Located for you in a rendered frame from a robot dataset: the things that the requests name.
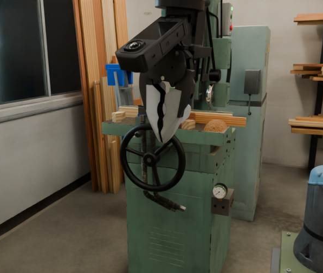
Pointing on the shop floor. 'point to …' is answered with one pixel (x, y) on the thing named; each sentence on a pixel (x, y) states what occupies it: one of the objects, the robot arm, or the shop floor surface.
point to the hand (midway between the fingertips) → (161, 135)
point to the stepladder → (116, 73)
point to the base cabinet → (178, 222)
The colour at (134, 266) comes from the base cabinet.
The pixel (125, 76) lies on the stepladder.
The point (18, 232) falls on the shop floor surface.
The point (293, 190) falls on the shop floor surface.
